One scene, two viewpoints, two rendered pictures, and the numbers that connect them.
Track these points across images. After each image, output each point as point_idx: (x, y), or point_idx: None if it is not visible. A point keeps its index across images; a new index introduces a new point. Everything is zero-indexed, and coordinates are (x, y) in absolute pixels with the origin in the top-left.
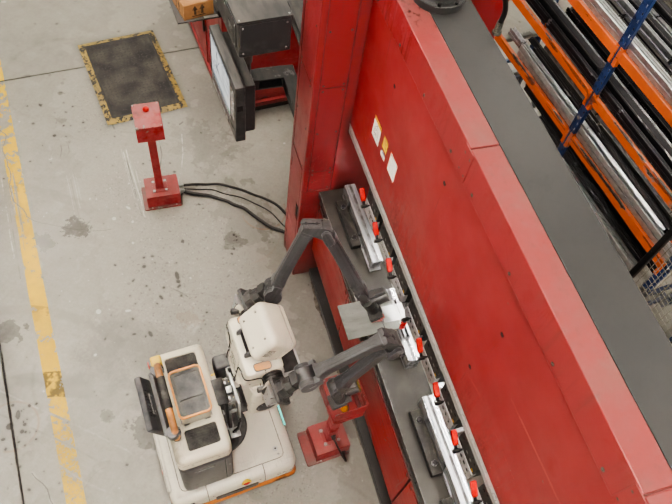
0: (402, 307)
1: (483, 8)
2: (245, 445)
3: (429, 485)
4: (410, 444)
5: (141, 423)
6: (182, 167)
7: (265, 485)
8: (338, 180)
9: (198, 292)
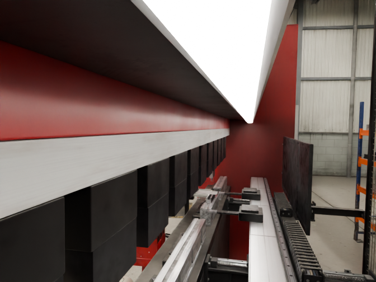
0: (215, 192)
1: (283, 58)
2: None
3: (155, 271)
4: (164, 249)
5: None
6: (170, 230)
7: None
8: (219, 177)
9: (136, 266)
